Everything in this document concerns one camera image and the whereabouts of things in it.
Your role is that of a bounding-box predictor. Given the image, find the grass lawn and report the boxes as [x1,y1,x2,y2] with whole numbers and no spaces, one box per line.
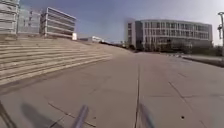
[181,54,224,69]

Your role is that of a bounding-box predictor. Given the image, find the tall lamp pole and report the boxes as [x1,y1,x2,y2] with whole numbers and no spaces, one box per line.
[217,11,224,58]

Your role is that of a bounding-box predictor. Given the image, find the grey concrete paved plaza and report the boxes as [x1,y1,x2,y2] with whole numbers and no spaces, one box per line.
[0,51,224,128]

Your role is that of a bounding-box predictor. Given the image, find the blue glass building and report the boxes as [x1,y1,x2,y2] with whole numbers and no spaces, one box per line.
[17,7,42,36]

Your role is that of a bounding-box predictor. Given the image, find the wide concrete steps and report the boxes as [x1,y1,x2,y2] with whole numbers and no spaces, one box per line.
[0,36,132,88]

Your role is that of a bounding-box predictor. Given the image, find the pale building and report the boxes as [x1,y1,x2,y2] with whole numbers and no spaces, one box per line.
[0,0,20,36]

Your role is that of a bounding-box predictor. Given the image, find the white layered building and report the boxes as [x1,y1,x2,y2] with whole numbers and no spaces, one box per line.
[39,6,78,40]

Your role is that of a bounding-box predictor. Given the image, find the low white building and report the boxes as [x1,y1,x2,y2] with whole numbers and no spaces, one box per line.
[79,35,106,44]

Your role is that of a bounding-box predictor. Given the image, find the dark row of bushes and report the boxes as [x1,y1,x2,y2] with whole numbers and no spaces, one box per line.
[179,44,224,57]

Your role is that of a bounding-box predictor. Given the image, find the large grey glass building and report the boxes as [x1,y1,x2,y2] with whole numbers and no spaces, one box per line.
[125,18,214,54]

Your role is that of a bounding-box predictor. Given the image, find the robot's own part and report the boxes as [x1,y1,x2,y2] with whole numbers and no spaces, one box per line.
[71,104,90,128]
[137,103,156,128]

